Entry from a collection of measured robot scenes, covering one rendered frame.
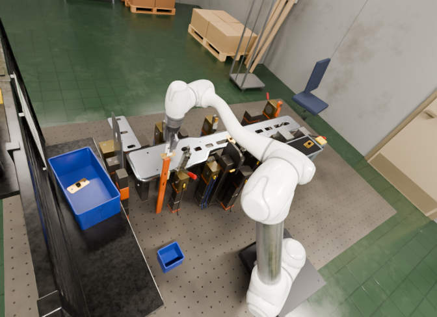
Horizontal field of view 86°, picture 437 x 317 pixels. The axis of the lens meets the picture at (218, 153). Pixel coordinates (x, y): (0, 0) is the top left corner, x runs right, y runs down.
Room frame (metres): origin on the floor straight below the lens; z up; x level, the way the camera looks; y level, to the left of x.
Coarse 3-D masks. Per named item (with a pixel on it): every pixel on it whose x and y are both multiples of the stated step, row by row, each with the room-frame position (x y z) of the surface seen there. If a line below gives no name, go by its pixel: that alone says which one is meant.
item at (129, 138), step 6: (108, 120) 0.97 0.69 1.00; (120, 120) 1.00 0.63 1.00; (126, 120) 1.02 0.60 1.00; (120, 126) 0.96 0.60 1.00; (126, 126) 0.98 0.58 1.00; (132, 132) 0.95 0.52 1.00; (126, 138) 0.89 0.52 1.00; (132, 138) 0.90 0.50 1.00; (126, 144) 0.84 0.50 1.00; (132, 144) 0.86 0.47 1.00; (138, 144) 0.88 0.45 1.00; (126, 150) 0.81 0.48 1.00
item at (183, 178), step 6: (174, 174) 0.76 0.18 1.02; (180, 174) 0.75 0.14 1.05; (186, 174) 0.76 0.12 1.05; (174, 180) 0.75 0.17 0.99; (180, 180) 0.72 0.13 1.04; (186, 180) 0.74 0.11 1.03; (174, 186) 0.74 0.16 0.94; (180, 186) 0.72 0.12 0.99; (186, 186) 0.75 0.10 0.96; (174, 192) 0.74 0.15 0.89; (180, 192) 0.74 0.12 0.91; (174, 198) 0.73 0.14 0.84; (180, 198) 0.73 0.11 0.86; (168, 204) 0.75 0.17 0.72; (174, 204) 0.72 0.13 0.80; (180, 204) 0.76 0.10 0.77; (174, 210) 0.73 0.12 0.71
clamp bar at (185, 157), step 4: (184, 148) 0.78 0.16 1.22; (184, 152) 0.75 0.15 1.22; (188, 152) 0.76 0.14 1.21; (184, 156) 0.74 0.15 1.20; (188, 156) 0.75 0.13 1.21; (180, 160) 0.76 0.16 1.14; (184, 160) 0.75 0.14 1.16; (188, 160) 0.77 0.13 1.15; (180, 164) 0.75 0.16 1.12; (184, 164) 0.76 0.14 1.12; (180, 168) 0.76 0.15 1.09; (184, 168) 0.78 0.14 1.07
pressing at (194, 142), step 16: (256, 128) 1.45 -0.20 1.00; (272, 128) 1.53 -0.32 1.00; (288, 128) 1.61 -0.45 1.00; (160, 144) 0.94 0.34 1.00; (192, 144) 1.04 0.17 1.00; (224, 144) 1.14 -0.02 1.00; (128, 160) 0.75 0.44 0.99; (144, 160) 0.79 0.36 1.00; (160, 160) 0.83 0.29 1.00; (176, 160) 0.87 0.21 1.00; (192, 160) 0.91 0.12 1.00; (144, 176) 0.69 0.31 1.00
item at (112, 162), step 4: (108, 160) 0.64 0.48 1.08; (112, 160) 0.65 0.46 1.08; (116, 160) 0.66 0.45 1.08; (108, 164) 0.63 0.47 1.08; (112, 164) 0.63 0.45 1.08; (116, 164) 0.64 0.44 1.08; (108, 168) 0.63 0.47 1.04; (112, 168) 0.63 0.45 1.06; (116, 168) 0.64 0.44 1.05; (112, 172) 0.63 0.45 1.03; (112, 176) 0.63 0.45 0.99; (112, 180) 0.63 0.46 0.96
